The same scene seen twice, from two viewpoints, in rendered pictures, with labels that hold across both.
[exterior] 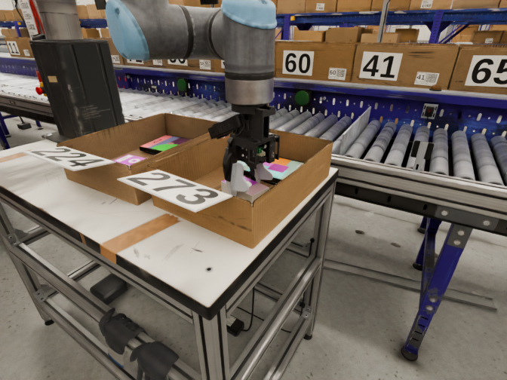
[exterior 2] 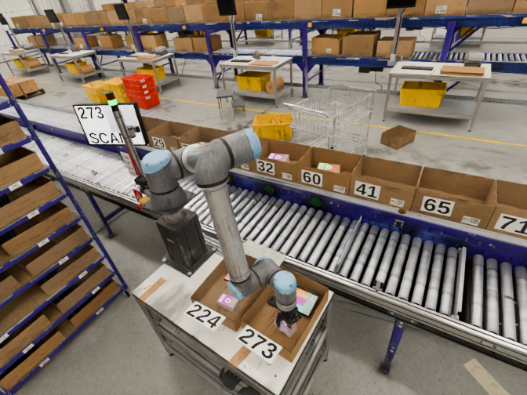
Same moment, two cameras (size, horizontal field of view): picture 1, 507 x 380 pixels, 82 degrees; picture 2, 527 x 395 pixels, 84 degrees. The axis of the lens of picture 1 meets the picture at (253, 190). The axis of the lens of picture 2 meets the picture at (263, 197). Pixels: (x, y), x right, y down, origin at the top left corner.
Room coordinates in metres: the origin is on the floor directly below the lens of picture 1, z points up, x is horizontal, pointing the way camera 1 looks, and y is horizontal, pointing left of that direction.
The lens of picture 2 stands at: (-0.19, -0.01, 2.15)
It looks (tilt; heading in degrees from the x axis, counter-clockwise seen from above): 37 degrees down; 5
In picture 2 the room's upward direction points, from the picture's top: 6 degrees counter-clockwise
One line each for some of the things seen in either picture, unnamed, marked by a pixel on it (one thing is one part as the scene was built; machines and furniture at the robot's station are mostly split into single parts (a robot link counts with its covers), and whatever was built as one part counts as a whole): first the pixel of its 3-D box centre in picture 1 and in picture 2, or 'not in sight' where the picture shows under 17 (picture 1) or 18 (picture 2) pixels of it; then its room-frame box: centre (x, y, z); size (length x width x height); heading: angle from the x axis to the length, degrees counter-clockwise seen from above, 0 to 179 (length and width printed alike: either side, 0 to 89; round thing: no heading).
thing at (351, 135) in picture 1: (357, 129); (350, 243); (1.12, -0.41, 0.76); 0.46 x 0.01 x 0.09; 150
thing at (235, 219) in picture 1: (249, 170); (286, 309); (0.66, 0.01, 0.80); 0.38 x 0.28 x 0.10; 146
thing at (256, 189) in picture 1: (244, 192); (285, 324); (0.59, 0.02, 0.78); 0.10 x 0.06 x 0.05; 46
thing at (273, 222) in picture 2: not in sight; (273, 222); (1.40, 0.07, 0.72); 0.52 x 0.05 x 0.05; 150
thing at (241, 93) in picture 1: (250, 90); (286, 299); (0.58, 0.01, 1.01); 0.10 x 0.09 x 0.05; 136
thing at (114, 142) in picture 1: (153, 148); (234, 286); (0.81, 0.29, 0.80); 0.38 x 0.28 x 0.10; 150
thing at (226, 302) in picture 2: (135, 168); (227, 302); (0.72, 0.32, 0.78); 0.10 x 0.06 x 0.05; 63
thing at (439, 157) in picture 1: (439, 152); (398, 263); (0.98, -0.66, 0.72); 0.52 x 0.05 x 0.05; 150
